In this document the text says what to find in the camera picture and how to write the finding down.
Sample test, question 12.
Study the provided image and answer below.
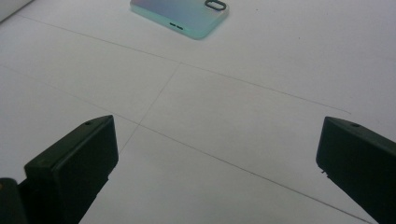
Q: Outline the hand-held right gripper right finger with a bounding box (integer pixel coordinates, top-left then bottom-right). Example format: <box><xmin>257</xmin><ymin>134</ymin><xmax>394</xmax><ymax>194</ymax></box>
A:
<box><xmin>316</xmin><ymin>116</ymin><xmax>396</xmax><ymax>224</ymax></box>

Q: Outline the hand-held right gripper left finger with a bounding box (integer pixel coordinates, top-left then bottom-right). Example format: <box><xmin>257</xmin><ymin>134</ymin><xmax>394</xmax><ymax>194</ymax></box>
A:
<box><xmin>18</xmin><ymin>115</ymin><xmax>120</xmax><ymax>224</ymax></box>

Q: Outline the white table mat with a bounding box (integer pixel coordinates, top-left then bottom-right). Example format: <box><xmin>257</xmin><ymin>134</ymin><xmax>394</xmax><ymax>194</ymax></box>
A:
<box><xmin>0</xmin><ymin>0</ymin><xmax>396</xmax><ymax>224</ymax></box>

